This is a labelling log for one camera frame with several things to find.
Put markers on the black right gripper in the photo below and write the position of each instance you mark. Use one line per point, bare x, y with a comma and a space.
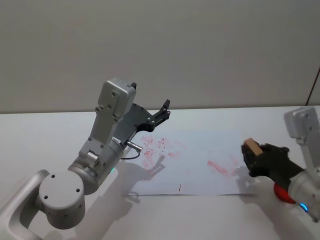
275, 165

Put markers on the white sheet with red marks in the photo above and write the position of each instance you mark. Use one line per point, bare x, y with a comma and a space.
195, 160

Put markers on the round red object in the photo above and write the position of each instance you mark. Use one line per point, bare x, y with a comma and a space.
282, 195

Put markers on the small wooden block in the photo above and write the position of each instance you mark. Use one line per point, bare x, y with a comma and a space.
253, 147

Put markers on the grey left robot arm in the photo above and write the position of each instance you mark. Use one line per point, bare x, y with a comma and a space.
62, 190

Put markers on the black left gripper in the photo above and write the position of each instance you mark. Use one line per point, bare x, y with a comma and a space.
135, 120

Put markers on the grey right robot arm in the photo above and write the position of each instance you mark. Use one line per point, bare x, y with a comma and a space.
305, 140

